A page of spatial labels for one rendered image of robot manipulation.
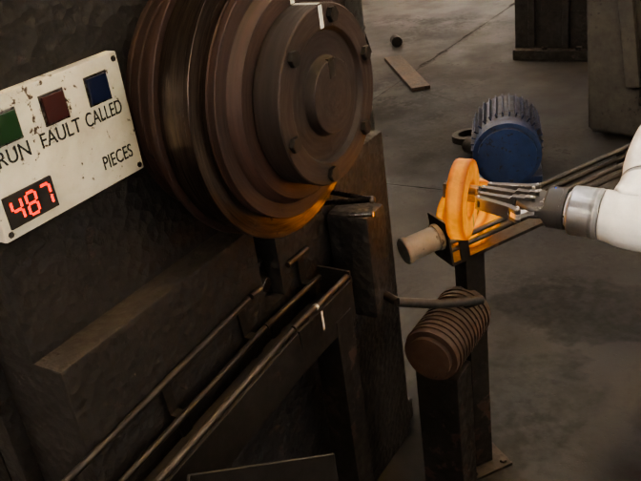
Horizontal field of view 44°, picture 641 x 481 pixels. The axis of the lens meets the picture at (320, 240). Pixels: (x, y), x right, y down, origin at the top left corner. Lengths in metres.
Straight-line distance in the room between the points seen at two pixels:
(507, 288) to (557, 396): 0.60
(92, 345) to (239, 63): 0.45
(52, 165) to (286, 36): 0.37
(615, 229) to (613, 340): 1.21
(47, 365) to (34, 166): 0.28
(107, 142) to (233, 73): 0.21
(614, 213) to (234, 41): 0.69
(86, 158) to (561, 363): 1.69
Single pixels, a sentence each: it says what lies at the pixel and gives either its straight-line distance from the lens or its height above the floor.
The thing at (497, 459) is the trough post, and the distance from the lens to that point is 2.14.
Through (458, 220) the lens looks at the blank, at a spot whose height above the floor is 0.82.
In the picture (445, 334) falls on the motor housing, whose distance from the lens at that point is 1.67.
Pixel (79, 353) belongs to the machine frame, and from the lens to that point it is 1.17.
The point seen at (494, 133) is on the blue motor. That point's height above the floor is 0.30.
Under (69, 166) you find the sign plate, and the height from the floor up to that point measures 1.12.
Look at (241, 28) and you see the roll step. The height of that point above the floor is 1.25.
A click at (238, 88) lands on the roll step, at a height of 1.17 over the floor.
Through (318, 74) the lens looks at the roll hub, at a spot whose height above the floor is 1.16.
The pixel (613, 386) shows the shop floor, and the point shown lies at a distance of 2.41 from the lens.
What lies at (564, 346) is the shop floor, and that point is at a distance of 2.55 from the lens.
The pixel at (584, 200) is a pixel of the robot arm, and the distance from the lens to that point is 1.42.
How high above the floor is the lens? 1.47
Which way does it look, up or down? 27 degrees down
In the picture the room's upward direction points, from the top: 8 degrees counter-clockwise
